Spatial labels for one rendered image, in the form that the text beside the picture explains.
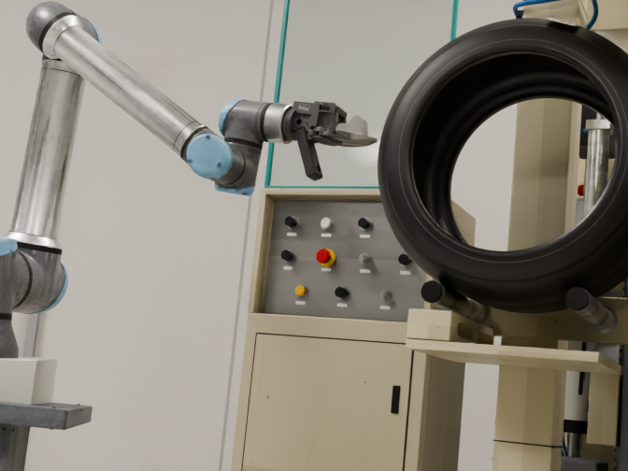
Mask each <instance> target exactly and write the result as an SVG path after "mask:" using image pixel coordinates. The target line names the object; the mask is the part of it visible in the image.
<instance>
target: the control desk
mask: <svg viewBox="0 0 628 471"><path fill-rule="evenodd" d="M451 203H452V209H453V213H454V217H455V220H456V222H457V224H458V226H459V228H460V230H461V232H462V234H463V236H464V238H465V239H466V241H467V242H468V243H469V245H470V246H473V247H474V244H475V232H476V219H475V218H474V217H473V216H472V215H470V214H469V213H468V212H467V211H465V210H464V209H463V208H462V207H460V206H459V205H458V204H456V203H455V202H454V201H453V200H452V199H451ZM429 280H434V281H437V280H435V279H434V278H432V277H430V276H429V275H428V274H427V273H425V272H424V271H423V270H422V269H421V268H420V267H419V266H418V265H417V264H416V263H415V262H414V261H413V260H412V259H411V258H410V257H409V256H408V255H407V253H406V252H405V250H404V249H403V248H402V246H401V245H400V243H399V242H398V240H397V238H396V237H395V235H394V233H393V230H392V228H391V226H390V225H389V222H388V220H387V217H386V214H385V211H384V208H383V205H382V201H381V197H380V192H379V189H277V188H262V189H261V196H260V205H259V214H258V222H257V231H256V239H255V248H254V256H253V266H252V274H251V283H250V299H249V307H248V312H249V314H248V319H247V328H246V336H245V346H244V354H243V363H242V371H241V380H240V388H239V396H238V406H237V414H236V423H235V439H234V447H233V457H232V465H231V471H458V461H459V448H460V434H461V422H462V409H463V397H464V371H465V363H459V362H453V361H450V360H446V359H443V358H439V357H435V356H433V355H429V354H426V353H422V352H418V351H415V350H409V349H406V339H409V338H407V319H408V311H409V309H410V308H416V309H433V310H445V309H443V308H440V307H437V306H434V305H432V304H430V303H428V302H426V301H425V300H424V299H423V298H422V297H421V287H422V286H423V284H424V283H425V282H427V281H429ZM437 282H438V281H437Z"/></svg>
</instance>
